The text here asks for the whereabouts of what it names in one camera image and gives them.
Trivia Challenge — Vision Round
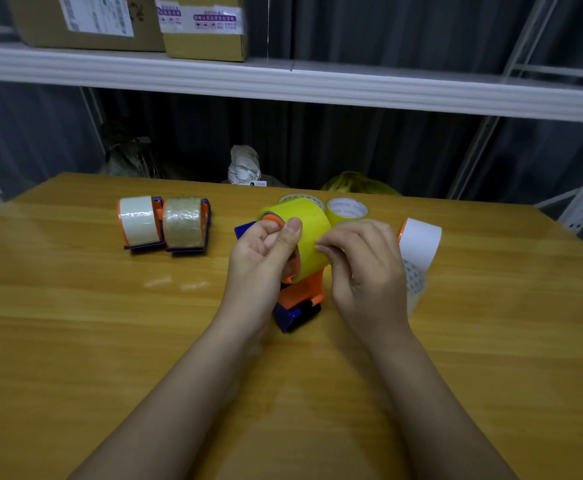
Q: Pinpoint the person's right hand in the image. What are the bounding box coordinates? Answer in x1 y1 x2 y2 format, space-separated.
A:
315 219 417 346

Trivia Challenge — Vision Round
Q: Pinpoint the person's left hand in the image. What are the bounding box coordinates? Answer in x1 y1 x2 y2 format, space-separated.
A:
220 217 304 339

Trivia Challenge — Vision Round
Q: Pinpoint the person's left forearm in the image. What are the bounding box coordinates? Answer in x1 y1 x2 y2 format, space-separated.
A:
69 311 268 480

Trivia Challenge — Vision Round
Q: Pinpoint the person's right forearm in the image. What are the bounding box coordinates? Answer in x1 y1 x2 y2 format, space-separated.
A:
353 327 520 480

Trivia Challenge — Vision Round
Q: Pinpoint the pale yellow tape roll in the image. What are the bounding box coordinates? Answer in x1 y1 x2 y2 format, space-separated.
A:
277 193 326 211

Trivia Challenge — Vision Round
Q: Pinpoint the yellow plastic bag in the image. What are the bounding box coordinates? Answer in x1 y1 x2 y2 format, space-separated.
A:
320 170 402 197

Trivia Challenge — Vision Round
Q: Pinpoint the white plastic bag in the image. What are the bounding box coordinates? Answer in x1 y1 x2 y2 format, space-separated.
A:
227 144 268 187

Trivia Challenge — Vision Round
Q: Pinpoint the white tape roll orange core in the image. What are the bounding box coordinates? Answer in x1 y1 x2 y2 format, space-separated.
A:
397 218 443 316

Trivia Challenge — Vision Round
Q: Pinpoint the brown tape roll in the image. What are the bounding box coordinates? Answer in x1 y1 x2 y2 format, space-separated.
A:
163 197 206 249

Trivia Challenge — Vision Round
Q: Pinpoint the white shelf board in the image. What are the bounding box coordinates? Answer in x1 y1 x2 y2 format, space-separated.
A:
0 42 583 126

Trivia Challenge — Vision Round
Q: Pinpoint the clear plastic bag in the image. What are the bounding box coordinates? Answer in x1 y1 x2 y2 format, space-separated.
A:
98 136 163 180

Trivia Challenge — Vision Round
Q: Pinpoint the white metal rack brace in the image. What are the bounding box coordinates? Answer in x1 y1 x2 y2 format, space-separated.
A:
446 0 555 201

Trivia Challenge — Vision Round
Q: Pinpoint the small cardboard box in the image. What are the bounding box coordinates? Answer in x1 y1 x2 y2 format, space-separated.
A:
155 0 249 63

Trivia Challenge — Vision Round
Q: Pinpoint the large cardboard box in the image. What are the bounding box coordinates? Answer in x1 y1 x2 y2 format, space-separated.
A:
5 0 166 52

